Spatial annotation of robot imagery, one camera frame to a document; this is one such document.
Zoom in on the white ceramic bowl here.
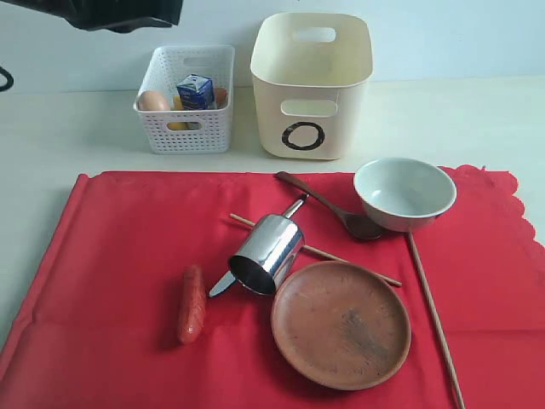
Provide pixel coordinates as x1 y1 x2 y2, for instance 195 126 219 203
353 158 457 233

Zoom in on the red sausage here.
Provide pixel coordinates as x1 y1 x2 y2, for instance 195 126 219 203
177 265 207 344

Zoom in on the brown egg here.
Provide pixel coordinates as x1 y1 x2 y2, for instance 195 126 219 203
137 90 170 112

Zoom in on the stainless steel cup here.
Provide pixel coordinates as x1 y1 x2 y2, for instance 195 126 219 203
227 213 306 297

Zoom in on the brown clay plate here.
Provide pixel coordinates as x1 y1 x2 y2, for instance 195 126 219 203
271 261 411 391

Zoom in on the yellow cheese wedge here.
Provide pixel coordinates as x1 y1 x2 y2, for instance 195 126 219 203
167 95 187 131

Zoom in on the blue white milk carton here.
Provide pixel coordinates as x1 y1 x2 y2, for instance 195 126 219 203
176 74 215 111

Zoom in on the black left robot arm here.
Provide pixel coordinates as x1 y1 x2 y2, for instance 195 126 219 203
6 0 184 33

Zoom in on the table knife steel blade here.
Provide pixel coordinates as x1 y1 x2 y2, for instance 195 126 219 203
208 193 309 299

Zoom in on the brown wooden spoon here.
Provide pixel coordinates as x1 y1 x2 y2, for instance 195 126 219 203
274 171 384 240

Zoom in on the red cloth table mat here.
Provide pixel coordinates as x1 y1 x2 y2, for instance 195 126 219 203
1 165 544 408

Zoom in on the wooden chopstick right side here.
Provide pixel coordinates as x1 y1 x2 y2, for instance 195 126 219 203
405 233 466 408

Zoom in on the cream plastic bin black circle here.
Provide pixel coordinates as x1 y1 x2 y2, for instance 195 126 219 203
250 13 373 160

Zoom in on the orange fried chicken nugget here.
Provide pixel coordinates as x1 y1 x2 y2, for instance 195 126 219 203
214 87 228 109

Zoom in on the white perforated plastic basket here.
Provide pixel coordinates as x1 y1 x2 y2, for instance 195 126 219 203
133 45 235 154

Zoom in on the wooden chopstick under cup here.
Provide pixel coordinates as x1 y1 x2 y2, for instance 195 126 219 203
229 213 402 287

